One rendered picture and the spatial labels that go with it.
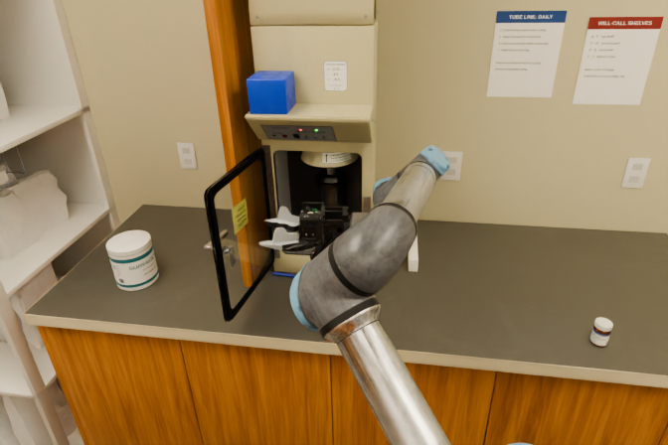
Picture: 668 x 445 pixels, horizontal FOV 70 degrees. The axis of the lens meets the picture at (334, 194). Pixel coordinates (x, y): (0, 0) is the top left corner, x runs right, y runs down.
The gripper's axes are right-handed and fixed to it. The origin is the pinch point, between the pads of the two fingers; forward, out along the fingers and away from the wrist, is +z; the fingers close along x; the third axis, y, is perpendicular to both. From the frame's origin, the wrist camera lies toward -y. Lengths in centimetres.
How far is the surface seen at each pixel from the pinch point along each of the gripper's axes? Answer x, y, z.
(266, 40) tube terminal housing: -35, 36, 2
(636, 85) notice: -61, 14, -113
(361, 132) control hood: -22.1, 16.3, -22.9
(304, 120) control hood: -20.2, 20.5, -8.6
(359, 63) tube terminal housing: -31.3, 31.5, -22.3
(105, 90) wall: -84, 4, 75
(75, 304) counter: -10, -36, 63
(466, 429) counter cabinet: 12, -63, -54
